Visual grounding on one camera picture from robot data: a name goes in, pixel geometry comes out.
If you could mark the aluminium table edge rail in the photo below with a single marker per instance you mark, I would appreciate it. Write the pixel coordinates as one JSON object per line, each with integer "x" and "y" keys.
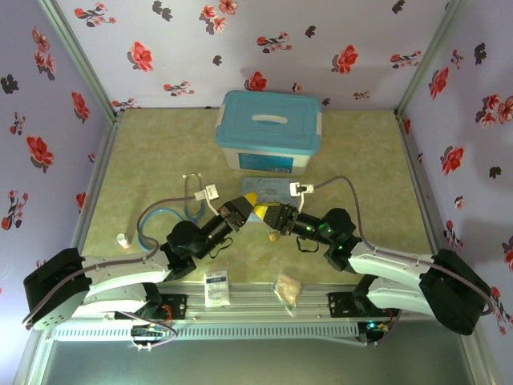
{"x": 418, "y": 180}
{"x": 96, "y": 180}

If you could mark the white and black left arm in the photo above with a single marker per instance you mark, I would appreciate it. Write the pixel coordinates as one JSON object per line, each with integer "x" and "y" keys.
{"x": 120, "y": 268}

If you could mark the small white bottle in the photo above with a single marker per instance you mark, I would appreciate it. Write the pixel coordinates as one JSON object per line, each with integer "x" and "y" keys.
{"x": 122, "y": 239}

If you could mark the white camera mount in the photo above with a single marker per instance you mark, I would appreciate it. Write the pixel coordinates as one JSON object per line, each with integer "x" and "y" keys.
{"x": 212, "y": 206}
{"x": 301, "y": 202}

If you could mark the small electronics board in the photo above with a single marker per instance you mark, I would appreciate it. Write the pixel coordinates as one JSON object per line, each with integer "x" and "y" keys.
{"x": 374, "y": 329}
{"x": 150, "y": 333}

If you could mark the clear bag with beige contents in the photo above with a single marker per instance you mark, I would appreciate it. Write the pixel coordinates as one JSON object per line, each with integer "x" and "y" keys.
{"x": 288, "y": 286}

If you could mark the brass padlock with long shackle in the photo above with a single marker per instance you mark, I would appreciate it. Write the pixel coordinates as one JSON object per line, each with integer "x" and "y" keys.
{"x": 274, "y": 237}

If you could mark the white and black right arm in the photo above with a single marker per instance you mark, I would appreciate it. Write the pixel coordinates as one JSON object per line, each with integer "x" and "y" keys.
{"x": 393, "y": 256}

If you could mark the aluminium frame post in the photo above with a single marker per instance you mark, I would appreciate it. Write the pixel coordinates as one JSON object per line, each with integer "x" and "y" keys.
{"x": 82, "y": 60}
{"x": 34, "y": 359}
{"x": 426, "y": 60}

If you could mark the white paper packet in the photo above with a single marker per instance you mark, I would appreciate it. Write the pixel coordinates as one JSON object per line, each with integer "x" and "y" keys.
{"x": 216, "y": 288}

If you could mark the stethoscope with blue tube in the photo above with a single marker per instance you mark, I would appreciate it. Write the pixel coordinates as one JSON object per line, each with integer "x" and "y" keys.
{"x": 185, "y": 192}

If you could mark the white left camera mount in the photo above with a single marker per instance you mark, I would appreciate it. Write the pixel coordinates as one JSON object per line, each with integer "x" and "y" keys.
{"x": 212, "y": 206}

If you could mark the light blue printed pouch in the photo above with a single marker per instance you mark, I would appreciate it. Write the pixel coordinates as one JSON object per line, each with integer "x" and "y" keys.
{"x": 272, "y": 188}

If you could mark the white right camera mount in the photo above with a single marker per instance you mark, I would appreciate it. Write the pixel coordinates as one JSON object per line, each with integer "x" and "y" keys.
{"x": 301, "y": 202}

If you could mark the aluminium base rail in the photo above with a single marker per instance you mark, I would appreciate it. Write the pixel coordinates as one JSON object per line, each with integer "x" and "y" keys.
{"x": 252, "y": 305}

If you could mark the storage box with blue lid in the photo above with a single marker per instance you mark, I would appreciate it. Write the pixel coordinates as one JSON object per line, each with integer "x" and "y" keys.
{"x": 268, "y": 136}

